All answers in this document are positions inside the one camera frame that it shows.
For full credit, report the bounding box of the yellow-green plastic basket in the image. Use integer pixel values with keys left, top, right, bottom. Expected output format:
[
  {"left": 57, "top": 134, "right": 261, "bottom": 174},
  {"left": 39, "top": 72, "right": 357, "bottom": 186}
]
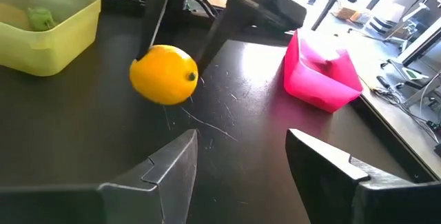
[{"left": 0, "top": 0, "right": 103, "bottom": 77}]

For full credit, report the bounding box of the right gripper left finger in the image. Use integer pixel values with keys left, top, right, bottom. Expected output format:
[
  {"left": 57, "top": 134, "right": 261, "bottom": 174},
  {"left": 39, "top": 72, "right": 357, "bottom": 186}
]
[{"left": 0, "top": 129, "right": 200, "bottom": 224}]

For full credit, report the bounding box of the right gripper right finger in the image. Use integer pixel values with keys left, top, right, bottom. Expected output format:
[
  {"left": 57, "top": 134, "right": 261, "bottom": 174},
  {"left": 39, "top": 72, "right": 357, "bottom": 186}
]
[{"left": 285, "top": 128, "right": 441, "bottom": 224}]

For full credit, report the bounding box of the small green bell pepper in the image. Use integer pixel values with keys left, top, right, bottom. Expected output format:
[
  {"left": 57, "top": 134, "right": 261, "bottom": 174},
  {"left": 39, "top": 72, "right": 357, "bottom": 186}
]
[{"left": 26, "top": 6, "right": 56, "bottom": 32}]

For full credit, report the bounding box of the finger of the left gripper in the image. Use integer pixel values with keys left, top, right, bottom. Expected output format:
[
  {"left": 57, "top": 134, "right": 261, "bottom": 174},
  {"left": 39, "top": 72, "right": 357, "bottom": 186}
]
[
  {"left": 136, "top": 0, "right": 173, "bottom": 61},
  {"left": 194, "top": 0, "right": 249, "bottom": 73}
]

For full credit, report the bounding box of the yellow lemon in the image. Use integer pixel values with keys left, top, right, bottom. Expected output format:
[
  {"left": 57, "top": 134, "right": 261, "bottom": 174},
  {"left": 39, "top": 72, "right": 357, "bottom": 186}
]
[{"left": 129, "top": 44, "right": 200, "bottom": 107}]

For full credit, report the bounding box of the pink plastic basket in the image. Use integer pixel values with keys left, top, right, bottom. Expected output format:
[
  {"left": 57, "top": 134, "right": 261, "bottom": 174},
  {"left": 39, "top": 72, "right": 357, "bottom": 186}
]
[{"left": 283, "top": 27, "right": 364, "bottom": 114}]

